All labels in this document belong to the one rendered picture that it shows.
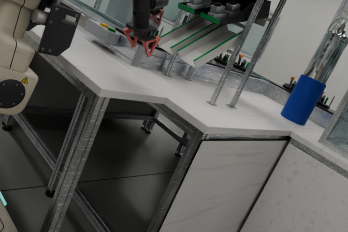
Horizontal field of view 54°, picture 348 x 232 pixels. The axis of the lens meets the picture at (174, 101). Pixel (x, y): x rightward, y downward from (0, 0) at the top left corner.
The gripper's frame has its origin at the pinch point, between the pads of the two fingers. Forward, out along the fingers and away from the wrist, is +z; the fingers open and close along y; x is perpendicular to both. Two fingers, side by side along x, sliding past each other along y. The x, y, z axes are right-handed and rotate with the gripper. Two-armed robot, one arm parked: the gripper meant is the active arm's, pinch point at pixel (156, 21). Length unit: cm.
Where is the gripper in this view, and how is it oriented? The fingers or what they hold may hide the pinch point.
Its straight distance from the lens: 183.8
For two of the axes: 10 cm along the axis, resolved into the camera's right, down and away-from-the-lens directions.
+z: 1.5, 7.2, 6.7
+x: -7.6, 5.2, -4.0
